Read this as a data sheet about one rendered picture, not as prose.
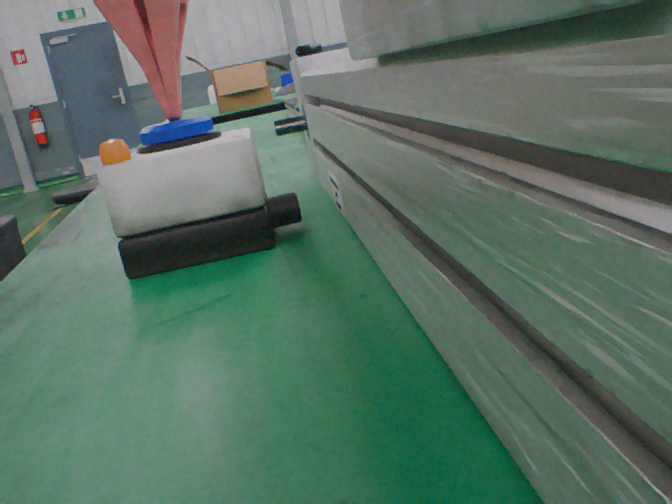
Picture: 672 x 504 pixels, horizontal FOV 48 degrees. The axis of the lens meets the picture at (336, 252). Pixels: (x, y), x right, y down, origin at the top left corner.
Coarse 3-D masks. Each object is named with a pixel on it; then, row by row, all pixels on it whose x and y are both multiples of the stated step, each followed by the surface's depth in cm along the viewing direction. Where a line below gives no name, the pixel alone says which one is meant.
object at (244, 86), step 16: (256, 64) 266; (272, 64) 282; (224, 80) 264; (240, 80) 264; (256, 80) 265; (224, 96) 267; (240, 96) 268; (256, 96) 269; (272, 96) 270; (224, 112) 269
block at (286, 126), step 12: (300, 60) 53; (312, 60) 53; (324, 60) 53; (336, 60) 53; (348, 60) 53; (300, 72) 53; (300, 84) 54; (300, 96) 57; (312, 96) 54; (300, 108) 60; (288, 120) 57; (300, 120) 57; (276, 132) 57; (288, 132) 57; (312, 144) 56; (312, 156) 59; (312, 168) 63
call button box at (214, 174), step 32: (128, 160) 38; (160, 160) 38; (192, 160) 38; (224, 160) 38; (256, 160) 38; (128, 192) 38; (160, 192) 38; (192, 192) 38; (224, 192) 38; (256, 192) 39; (128, 224) 38; (160, 224) 38; (192, 224) 39; (224, 224) 39; (256, 224) 39; (288, 224) 43; (128, 256) 39; (160, 256) 39; (192, 256) 39; (224, 256) 39
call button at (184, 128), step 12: (180, 120) 40; (192, 120) 40; (204, 120) 40; (144, 132) 40; (156, 132) 39; (168, 132) 39; (180, 132) 39; (192, 132) 40; (204, 132) 40; (144, 144) 40
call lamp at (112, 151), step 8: (104, 144) 38; (112, 144) 38; (120, 144) 38; (104, 152) 38; (112, 152) 38; (120, 152) 38; (128, 152) 38; (104, 160) 38; (112, 160) 38; (120, 160) 38
